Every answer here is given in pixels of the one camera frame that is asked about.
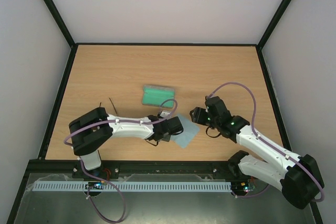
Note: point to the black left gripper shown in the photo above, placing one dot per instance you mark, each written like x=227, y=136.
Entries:
x=167, y=138

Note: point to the grey glasses case green lining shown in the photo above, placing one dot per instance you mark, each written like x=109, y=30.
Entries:
x=158, y=96

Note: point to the light blue slotted cable duct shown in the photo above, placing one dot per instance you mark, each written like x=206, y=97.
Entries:
x=214, y=187

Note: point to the black right frame post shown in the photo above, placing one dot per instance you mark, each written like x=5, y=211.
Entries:
x=273, y=23

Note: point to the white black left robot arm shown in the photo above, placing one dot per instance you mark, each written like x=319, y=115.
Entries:
x=94, y=128

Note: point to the light blue cleaning cloth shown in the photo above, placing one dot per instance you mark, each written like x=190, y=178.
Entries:
x=190, y=130

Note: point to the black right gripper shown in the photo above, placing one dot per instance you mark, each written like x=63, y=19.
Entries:
x=198, y=116

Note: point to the black sunglasses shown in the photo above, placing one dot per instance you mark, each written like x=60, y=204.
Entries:
x=109, y=106

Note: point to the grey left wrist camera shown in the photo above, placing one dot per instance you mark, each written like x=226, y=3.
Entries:
x=164, y=114

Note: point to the black enclosure frame post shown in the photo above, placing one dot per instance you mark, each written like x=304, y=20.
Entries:
x=60, y=22

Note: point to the black front mounting rail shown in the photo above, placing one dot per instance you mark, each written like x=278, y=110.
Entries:
x=168, y=167

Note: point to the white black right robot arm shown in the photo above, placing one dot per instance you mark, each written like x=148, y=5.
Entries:
x=297, y=177

